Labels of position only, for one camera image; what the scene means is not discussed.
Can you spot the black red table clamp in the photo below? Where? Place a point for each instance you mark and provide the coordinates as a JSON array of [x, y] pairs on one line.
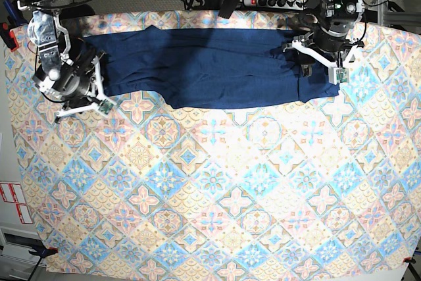
[[8, 37]]

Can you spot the patterned tile tablecloth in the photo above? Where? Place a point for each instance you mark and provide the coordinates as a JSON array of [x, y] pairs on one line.
[[302, 191]]

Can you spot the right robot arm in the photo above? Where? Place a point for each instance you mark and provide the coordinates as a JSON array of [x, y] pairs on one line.
[[52, 41]]

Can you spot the blue long-sleeve shirt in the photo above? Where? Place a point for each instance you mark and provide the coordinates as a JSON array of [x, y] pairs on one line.
[[209, 68]]

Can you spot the black clamp bottom left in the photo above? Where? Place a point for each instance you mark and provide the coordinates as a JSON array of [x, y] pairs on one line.
[[42, 251]]

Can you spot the white red-bordered label stickers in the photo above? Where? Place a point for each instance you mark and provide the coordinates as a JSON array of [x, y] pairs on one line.
[[13, 204]]

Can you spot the white power strip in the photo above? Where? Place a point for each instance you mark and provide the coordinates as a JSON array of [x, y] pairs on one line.
[[288, 5]]

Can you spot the blue handled clamp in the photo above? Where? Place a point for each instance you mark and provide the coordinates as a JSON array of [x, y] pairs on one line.
[[15, 16]]

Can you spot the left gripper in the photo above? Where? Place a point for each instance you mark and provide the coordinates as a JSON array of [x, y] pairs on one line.
[[342, 53]]

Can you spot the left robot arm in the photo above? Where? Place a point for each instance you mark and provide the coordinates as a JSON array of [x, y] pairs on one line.
[[329, 23]]

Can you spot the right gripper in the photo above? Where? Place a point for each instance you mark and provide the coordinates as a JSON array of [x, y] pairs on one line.
[[80, 88]]

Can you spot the black bar under mount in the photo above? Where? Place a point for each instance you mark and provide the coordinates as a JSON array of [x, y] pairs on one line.
[[227, 8]]

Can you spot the black clamp bottom right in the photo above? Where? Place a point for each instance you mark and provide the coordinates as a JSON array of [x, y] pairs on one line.
[[409, 260]]

